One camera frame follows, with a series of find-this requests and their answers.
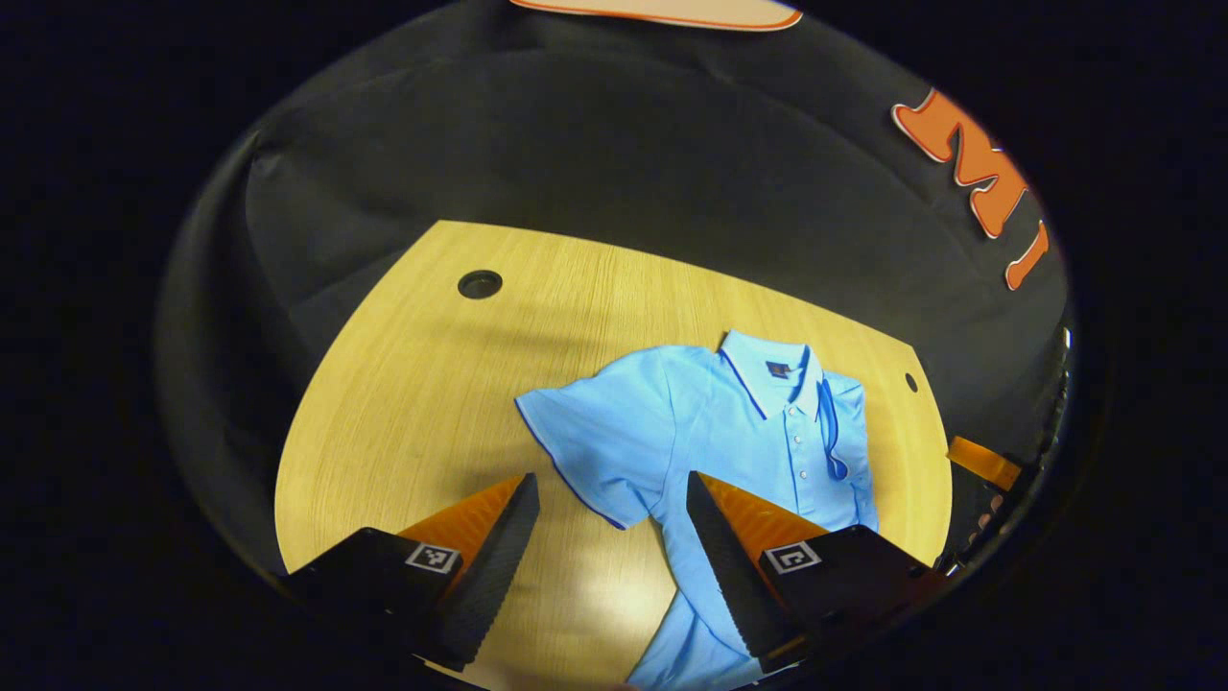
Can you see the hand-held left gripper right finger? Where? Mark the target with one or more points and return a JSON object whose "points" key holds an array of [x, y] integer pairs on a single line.
{"points": [[724, 561]]}

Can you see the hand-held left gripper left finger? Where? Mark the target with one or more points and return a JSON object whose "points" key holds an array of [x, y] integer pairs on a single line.
{"points": [[499, 561]]}

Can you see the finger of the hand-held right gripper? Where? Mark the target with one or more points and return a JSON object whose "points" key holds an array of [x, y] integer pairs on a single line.
{"points": [[983, 463]]}

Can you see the light blue polo T-shirt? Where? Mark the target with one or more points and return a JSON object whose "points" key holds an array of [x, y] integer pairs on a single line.
{"points": [[691, 422]]}

